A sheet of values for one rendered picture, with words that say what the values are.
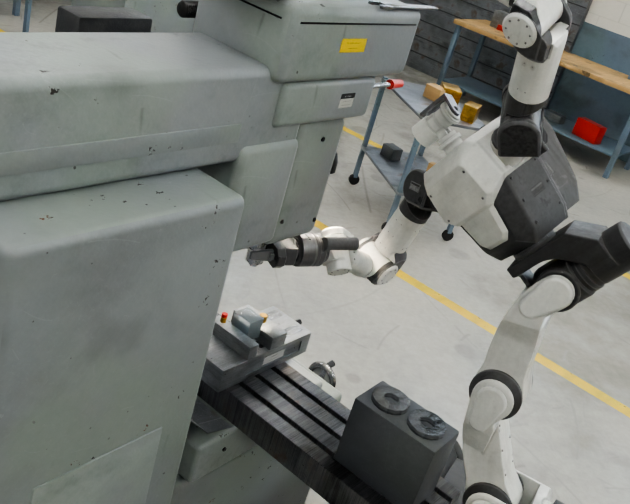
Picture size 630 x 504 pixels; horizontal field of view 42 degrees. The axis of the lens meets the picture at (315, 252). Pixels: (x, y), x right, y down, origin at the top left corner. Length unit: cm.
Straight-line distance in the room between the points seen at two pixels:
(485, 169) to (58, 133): 103
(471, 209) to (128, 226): 97
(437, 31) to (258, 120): 865
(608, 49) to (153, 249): 833
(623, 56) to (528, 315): 745
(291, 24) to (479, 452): 131
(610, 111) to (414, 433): 784
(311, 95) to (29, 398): 82
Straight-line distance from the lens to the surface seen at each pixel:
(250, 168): 167
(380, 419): 186
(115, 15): 187
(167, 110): 145
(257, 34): 163
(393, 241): 232
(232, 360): 207
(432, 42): 1025
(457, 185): 201
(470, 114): 537
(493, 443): 232
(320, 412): 211
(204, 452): 206
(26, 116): 128
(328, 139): 188
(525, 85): 182
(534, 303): 207
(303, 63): 165
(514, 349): 218
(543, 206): 204
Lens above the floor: 217
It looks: 26 degrees down
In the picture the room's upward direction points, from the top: 17 degrees clockwise
